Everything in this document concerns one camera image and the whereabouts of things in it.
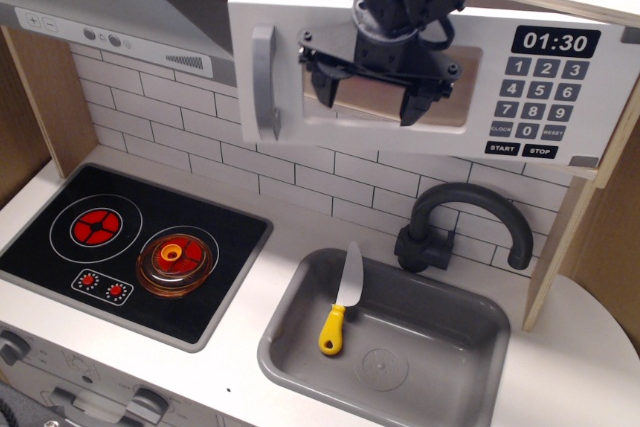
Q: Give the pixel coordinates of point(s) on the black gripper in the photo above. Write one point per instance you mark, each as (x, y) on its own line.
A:
(400, 42)

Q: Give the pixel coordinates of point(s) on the white toy microwave door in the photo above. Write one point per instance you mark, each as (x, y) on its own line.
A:
(517, 86)

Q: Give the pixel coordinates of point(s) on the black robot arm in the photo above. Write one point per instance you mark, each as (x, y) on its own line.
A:
(398, 42)

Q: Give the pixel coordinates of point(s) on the wooden microwave cabinet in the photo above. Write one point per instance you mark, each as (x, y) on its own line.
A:
(594, 240)

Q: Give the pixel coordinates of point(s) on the grey range hood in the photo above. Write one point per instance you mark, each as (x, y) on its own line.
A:
(190, 36)

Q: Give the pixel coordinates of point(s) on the grey toy sink basin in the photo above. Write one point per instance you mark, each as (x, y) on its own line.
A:
(416, 352)

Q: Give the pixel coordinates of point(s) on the amber glass pot lid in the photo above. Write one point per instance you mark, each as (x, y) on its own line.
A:
(175, 265)

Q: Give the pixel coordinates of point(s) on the black toy stovetop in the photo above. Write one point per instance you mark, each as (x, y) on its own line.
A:
(81, 249)

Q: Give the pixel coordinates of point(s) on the grey oven knob right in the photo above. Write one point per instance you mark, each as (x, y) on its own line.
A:
(148, 406)

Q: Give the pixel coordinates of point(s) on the grey oven knob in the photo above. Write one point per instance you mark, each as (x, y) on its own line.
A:
(148, 406)
(13, 347)

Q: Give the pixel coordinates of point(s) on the grey oven knob left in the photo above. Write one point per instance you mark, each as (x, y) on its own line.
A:
(13, 347)

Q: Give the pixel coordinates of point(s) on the yellow handled toy knife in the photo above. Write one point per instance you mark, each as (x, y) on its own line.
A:
(330, 341)

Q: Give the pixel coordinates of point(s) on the grey oven door handle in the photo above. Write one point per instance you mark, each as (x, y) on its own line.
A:
(90, 411)

